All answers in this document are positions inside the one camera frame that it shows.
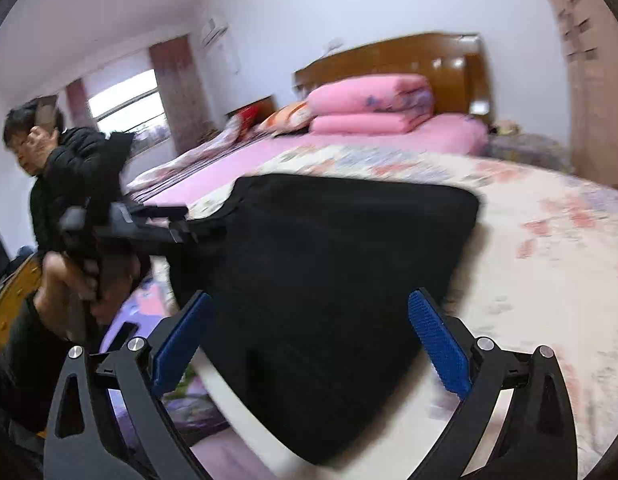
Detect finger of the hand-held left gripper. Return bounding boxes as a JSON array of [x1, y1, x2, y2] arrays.
[[131, 205, 191, 222], [138, 224, 227, 262]]

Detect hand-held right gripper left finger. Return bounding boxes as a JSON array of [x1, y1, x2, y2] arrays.
[[43, 290, 214, 480]]

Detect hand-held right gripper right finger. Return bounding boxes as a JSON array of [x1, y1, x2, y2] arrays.
[[406, 287, 579, 480]]

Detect black pants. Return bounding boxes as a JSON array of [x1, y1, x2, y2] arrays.
[[166, 174, 482, 466]]

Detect person's left forearm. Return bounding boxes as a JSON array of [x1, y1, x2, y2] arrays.
[[9, 297, 100, 433]]

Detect striped pink blanket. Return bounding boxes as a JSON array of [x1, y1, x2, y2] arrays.
[[126, 120, 250, 196]]

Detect purple floral cloth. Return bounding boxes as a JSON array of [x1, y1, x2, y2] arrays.
[[99, 280, 235, 441]]

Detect yellow wooden furniture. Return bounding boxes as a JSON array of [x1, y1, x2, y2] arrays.
[[0, 255, 43, 356]]

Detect window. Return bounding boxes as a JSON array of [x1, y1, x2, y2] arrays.
[[86, 69, 172, 153]]

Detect red pillow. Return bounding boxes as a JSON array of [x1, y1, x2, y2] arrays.
[[233, 105, 263, 133]]

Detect small brown wooden panel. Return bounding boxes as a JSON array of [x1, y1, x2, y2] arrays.
[[226, 94, 276, 121]]

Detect floral bedspread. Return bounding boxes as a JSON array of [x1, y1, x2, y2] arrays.
[[189, 145, 618, 480]]

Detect orange floral pillow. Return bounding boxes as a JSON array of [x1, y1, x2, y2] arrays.
[[256, 100, 315, 136]]

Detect white air conditioner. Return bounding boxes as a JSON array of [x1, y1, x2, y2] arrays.
[[199, 19, 230, 48]]

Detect pink bed sheet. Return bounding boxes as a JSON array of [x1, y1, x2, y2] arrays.
[[131, 114, 490, 211]]

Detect nightstand with floral cover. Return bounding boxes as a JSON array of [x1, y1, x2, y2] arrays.
[[489, 132, 575, 174]]

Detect folded pink quilt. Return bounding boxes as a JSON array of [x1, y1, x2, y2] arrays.
[[306, 74, 435, 135]]

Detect light wooden wardrobe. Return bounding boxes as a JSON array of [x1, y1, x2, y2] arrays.
[[534, 0, 618, 191]]

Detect wooden bed headboard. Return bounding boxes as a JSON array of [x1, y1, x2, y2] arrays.
[[294, 32, 492, 126]]

